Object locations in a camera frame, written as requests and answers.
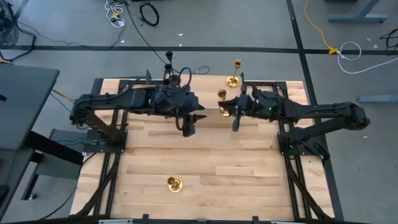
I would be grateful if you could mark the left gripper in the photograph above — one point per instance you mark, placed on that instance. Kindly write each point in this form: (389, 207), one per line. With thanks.
(186, 109)

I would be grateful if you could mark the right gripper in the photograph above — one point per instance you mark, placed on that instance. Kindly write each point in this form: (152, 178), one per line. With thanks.
(248, 104)

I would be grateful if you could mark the gold candle stick holder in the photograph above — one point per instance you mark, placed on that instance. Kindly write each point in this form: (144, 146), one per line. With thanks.
(232, 82)
(222, 93)
(175, 186)

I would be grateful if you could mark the black candle stick holder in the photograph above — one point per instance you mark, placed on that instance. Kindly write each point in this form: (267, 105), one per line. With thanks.
(168, 55)
(168, 67)

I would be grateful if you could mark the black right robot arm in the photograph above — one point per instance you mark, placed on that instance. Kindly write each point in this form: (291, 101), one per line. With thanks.
(326, 113)

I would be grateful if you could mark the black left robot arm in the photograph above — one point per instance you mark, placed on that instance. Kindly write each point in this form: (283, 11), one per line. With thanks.
(102, 105)

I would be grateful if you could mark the grey floor bar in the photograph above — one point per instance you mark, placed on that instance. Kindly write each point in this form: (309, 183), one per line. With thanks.
(379, 99)

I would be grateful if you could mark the grey desk foot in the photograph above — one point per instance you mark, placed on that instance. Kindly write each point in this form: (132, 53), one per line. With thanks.
(357, 18)

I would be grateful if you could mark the black desk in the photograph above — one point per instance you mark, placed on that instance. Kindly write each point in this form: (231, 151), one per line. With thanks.
(21, 102)

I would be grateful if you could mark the black floor fan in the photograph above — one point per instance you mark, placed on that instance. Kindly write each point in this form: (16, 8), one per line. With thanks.
(6, 31)

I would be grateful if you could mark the black aluminium table frame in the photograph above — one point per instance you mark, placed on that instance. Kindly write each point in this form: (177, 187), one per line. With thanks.
(93, 146)

